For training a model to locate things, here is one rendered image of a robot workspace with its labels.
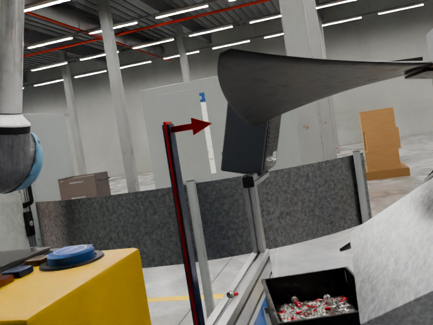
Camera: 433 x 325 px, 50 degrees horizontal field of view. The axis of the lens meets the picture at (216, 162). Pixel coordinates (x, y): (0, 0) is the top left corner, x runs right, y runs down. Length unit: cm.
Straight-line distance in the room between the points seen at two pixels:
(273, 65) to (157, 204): 192
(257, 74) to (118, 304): 29
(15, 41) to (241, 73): 50
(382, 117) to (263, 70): 813
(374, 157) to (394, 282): 812
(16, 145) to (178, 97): 612
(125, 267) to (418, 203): 34
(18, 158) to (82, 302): 58
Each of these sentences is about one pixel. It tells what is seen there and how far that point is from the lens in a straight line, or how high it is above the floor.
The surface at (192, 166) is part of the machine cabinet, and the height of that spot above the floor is 79.
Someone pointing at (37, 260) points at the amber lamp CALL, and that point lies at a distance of 44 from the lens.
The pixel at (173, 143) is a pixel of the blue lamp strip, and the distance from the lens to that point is 64.
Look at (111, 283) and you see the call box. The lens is 39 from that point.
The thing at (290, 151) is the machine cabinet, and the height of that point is 81.
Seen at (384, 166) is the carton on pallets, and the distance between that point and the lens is 868.
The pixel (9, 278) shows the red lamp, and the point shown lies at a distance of 40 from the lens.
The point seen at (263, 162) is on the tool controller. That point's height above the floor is 108.
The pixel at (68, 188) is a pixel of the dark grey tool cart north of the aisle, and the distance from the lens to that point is 745.
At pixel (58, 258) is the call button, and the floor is 108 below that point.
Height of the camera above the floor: 116
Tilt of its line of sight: 3 degrees down
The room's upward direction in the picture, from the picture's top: 9 degrees counter-clockwise
